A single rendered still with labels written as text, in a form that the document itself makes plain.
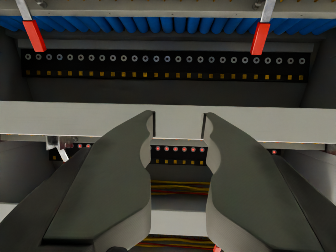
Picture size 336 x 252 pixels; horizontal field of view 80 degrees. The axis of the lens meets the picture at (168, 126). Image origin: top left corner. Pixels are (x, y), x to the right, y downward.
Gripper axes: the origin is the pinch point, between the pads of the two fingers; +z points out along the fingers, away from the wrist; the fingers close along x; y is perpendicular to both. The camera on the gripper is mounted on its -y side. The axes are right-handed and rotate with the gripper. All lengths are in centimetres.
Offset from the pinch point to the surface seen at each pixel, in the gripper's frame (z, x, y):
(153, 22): 22.7, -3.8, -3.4
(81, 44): 28.7, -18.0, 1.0
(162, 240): 22, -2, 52
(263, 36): 14.6, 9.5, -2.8
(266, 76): 26.6, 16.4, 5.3
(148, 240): 22, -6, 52
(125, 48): 28.5, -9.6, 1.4
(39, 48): 15.0, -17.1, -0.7
